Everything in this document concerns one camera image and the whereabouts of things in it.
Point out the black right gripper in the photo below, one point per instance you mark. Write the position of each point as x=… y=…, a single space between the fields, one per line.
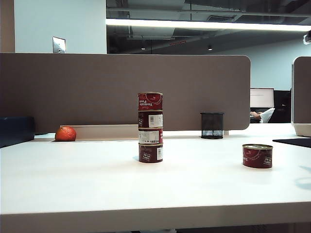
x=308 y=38

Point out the red tomato paste can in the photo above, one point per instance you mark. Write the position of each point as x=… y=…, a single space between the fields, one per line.
x=257 y=156
x=150 y=102

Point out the dark red can barcode label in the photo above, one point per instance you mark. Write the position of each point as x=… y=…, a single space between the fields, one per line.
x=144 y=119

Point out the red can wide white label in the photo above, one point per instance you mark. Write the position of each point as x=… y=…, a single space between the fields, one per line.
x=149 y=136

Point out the dark red can boxed print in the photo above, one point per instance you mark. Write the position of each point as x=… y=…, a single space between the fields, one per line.
x=150 y=153

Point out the brown divider with white base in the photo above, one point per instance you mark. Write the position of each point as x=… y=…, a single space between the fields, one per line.
x=302 y=97

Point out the white computer monitor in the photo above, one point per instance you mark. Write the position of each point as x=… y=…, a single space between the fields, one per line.
x=262 y=97

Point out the person in white shirt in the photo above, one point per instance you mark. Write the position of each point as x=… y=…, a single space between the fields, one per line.
x=267 y=116

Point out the long ceiling light strip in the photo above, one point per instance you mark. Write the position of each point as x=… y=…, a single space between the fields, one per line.
x=206 y=24

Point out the black desk mat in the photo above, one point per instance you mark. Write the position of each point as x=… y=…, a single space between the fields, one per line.
x=295 y=142

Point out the black mesh pen holder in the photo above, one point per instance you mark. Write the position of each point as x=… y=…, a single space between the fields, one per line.
x=212 y=124

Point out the brown desk divider panel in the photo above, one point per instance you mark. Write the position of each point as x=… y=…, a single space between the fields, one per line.
x=85 y=92

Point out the orange fruit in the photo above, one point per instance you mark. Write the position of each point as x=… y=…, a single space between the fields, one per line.
x=65 y=134

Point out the dark blue box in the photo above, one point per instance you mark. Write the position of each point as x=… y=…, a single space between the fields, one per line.
x=15 y=130

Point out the metal wall switch plate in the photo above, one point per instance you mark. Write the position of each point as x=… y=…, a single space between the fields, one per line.
x=59 y=44

